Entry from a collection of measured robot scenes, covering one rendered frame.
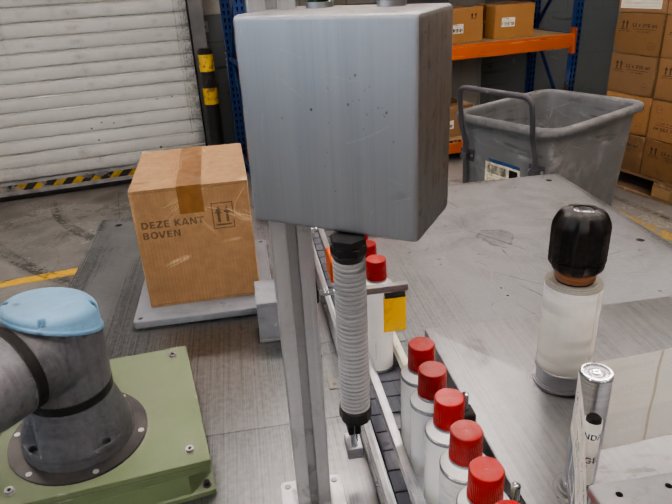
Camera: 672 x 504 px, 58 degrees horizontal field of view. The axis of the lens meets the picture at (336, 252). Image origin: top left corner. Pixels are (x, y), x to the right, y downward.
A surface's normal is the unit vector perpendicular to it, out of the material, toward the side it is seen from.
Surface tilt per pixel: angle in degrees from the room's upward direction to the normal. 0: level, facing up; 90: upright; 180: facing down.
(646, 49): 91
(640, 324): 0
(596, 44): 90
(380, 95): 90
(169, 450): 4
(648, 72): 90
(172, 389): 4
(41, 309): 9
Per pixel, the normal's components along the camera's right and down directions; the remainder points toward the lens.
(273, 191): -0.44, 0.40
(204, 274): 0.18, 0.41
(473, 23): 0.41, 0.37
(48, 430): -0.08, 0.16
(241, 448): -0.05, -0.90
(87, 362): 0.86, 0.24
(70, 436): 0.33, 0.15
